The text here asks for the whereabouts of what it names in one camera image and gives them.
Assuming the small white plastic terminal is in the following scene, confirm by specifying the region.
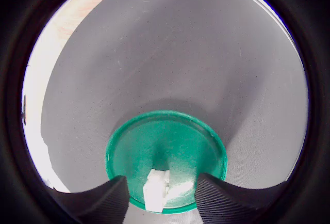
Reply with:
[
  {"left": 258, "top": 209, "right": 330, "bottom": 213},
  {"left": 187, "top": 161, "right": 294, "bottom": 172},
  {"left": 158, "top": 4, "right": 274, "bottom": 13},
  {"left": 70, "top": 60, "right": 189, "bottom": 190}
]
[{"left": 142, "top": 168, "right": 171, "bottom": 213}]

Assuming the round green lid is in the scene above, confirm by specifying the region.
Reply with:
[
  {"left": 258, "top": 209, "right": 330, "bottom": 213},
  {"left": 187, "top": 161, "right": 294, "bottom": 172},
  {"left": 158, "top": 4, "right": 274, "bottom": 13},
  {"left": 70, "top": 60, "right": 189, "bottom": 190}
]
[{"left": 105, "top": 109, "right": 228, "bottom": 215}]

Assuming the dark grey mat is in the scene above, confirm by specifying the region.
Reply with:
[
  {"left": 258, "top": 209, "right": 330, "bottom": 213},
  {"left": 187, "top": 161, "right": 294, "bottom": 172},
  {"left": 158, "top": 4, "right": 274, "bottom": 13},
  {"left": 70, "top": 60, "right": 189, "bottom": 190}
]
[{"left": 40, "top": 0, "right": 310, "bottom": 224}]

